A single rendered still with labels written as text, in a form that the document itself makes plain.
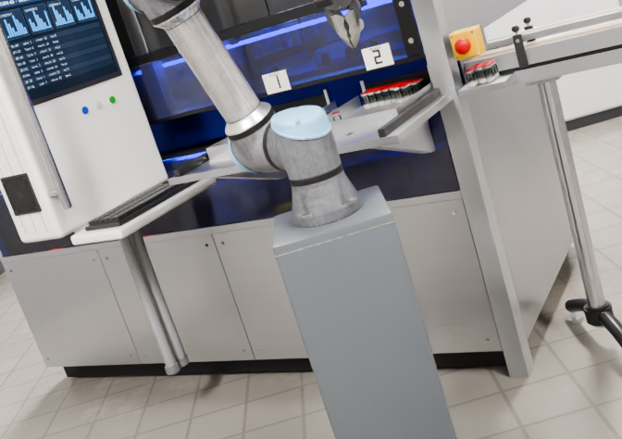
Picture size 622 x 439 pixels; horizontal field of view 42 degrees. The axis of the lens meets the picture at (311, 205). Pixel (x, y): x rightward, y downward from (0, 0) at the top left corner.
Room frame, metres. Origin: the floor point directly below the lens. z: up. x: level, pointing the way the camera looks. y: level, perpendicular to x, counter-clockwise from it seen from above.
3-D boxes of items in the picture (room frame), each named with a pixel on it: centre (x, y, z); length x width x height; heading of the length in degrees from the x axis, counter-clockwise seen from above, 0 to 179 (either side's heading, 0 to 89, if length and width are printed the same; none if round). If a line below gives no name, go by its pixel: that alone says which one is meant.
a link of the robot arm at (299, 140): (1.67, -0.03, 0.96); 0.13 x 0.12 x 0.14; 39
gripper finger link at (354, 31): (1.99, -0.24, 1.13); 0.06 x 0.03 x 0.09; 148
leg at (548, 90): (2.18, -0.72, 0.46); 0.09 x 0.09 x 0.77; 58
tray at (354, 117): (2.17, -0.25, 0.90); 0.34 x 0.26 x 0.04; 148
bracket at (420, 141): (2.06, -0.28, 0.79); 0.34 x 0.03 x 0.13; 148
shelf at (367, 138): (2.20, -0.07, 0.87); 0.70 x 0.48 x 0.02; 58
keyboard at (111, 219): (2.33, 0.45, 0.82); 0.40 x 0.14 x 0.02; 146
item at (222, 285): (3.11, 0.14, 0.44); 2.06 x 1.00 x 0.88; 58
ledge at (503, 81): (2.16, -0.56, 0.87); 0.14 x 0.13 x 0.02; 148
